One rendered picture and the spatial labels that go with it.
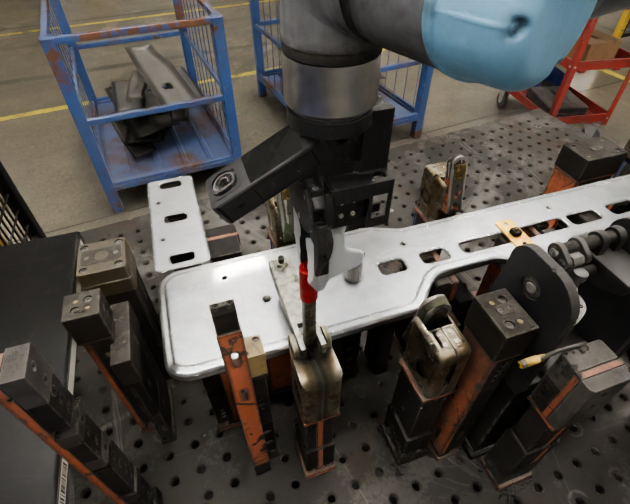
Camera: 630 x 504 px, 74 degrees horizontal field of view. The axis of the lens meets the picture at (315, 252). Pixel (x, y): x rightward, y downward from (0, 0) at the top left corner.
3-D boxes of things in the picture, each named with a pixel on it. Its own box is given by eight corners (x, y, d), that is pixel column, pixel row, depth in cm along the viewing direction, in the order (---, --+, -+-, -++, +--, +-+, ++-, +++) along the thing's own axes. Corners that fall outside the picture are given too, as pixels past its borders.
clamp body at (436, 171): (420, 261, 118) (448, 154, 94) (443, 293, 110) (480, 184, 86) (391, 269, 116) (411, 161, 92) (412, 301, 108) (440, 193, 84)
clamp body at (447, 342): (410, 407, 88) (450, 293, 62) (438, 461, 80) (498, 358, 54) (370, 421, 86) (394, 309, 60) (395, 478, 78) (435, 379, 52)
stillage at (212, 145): (97, 122, 320) (40, -23, 253) (201, 103, 344) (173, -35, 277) (113, 214, 243) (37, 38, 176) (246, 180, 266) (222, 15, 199)
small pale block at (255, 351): (276, 438, 83) (259, 332, 58) (281, 455, 81) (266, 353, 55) (259, 443, 83) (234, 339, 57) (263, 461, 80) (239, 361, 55)
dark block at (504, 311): (440, 419, 86) (505, 286, 56) (459, 453, 81) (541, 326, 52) (418, 427, 85) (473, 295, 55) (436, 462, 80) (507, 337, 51)
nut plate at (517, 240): (493, 223, 84) (495, 218, 83) (509, 219, 85) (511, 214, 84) (520, 251, 78) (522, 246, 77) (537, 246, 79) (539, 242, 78)
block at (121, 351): (171, 386, 91) (128, 299, 70) (177, 440, 83) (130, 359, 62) (157, 391, 90) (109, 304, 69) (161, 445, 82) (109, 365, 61)
